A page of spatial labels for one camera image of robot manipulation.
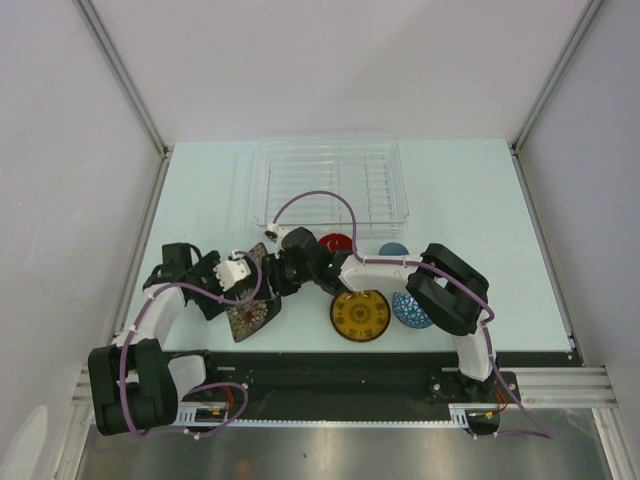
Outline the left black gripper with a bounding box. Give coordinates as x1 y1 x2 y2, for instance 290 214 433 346
188 251 241 319

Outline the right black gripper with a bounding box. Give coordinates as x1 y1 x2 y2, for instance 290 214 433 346
254 252 316 302

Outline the black floral square plate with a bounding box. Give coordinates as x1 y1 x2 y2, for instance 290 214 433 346
226 242 282 343

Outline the clear plastic dish rack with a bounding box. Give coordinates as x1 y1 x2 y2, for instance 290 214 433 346
250 137 409 237

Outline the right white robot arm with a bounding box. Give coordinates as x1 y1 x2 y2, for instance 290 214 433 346
265 224 498 401

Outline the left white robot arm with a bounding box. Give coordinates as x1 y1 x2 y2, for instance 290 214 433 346
88 243 224 436

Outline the red black mug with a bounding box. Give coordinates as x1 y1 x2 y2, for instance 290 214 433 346
318 233 353 253

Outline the yellow round patterned plate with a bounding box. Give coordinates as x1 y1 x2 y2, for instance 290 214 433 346
329 290 391 343

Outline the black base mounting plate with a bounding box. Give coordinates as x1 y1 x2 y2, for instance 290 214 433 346
199 350 519 403

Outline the light blue cup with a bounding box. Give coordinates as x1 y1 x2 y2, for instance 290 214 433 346
379 242 409 256

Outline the blue white patterned bowl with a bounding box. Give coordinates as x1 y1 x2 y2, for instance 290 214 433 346
392 292 433 329

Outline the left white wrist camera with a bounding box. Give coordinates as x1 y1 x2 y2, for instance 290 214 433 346
213 250 251 292

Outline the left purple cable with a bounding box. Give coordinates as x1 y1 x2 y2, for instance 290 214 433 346
114 249 266 454

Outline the purple cable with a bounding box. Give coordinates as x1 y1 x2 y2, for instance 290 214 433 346
272 189 555 441
114 249 266 454

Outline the slotted cable duct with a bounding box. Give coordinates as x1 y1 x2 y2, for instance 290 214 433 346
174 403 471 427

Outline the aluminium frame rail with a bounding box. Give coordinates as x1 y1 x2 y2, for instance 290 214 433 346
74 368 613 418

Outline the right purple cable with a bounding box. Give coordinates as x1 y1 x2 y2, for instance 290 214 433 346
272 189 555 441

